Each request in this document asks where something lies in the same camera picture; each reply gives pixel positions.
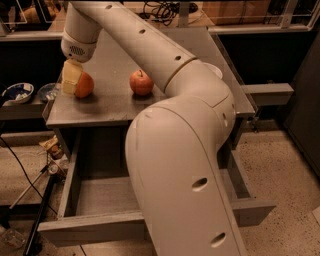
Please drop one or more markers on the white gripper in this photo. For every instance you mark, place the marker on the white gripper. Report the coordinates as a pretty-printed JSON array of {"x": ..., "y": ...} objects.
[{"x": 76, "y": 50}]

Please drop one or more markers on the orange fruit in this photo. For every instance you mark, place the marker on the orange fruit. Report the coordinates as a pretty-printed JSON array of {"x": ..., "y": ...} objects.
[{"x": 85, "y": 86}]

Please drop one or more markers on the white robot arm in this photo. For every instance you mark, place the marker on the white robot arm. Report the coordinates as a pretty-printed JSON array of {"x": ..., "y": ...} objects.
[{"x": 171, "y": 146}]

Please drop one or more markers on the open grey top drawer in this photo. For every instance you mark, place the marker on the open grey top drawer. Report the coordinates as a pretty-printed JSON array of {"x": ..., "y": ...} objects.
[{"x": 98, "y": 203}]

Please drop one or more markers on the grey small bowl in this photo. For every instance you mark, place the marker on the grey small bowl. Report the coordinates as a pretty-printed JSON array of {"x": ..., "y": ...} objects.
[{"x": 48, "y": 92}]

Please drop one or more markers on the blue white bowl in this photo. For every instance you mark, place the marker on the blue white bowl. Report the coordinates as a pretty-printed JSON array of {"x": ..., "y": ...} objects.
[{"x": 17, "y": 93}]

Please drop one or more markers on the grey cabinet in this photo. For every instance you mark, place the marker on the grey cabinet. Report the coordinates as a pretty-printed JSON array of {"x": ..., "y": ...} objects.
[{"x": 112, "y": 102}]

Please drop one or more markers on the red apple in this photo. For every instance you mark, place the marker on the red apple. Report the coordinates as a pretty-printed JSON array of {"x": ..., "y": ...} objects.
[{"x": 140, "y": 83}]

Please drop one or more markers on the snack bag on floor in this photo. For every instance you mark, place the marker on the snack bag on floor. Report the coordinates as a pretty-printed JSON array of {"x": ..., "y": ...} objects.
[{"x": 52, "y": 147}]

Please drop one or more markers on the black tripod leg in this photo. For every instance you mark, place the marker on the black tripod leg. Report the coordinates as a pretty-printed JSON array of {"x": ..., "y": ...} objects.
[{"x": 30, "y": 244}]

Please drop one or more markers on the cardboard box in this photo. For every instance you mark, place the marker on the cardboard box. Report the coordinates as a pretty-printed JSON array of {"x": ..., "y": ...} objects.
[{"x": 236, "y": 11}]

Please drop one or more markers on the grey side shelf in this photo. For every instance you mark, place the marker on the grey side shelf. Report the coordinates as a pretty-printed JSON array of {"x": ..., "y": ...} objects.
[{"x": 269, "y": 94}]

